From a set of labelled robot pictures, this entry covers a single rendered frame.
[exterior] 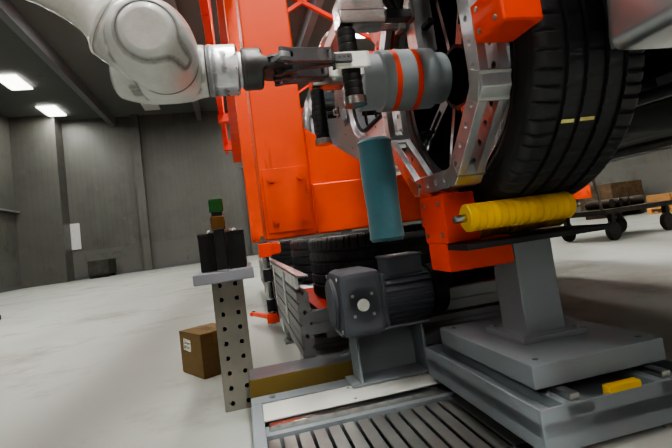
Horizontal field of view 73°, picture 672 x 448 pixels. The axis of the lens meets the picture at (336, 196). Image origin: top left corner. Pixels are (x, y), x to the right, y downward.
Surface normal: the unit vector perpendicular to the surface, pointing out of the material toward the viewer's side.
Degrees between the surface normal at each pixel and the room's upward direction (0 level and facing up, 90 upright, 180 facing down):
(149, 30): 103
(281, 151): 90
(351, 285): 90
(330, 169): 90
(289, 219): 90
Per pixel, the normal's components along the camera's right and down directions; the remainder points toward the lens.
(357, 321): 0.20, -0.11
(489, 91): 0.24, 0.62
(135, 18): 0.35, 0.11
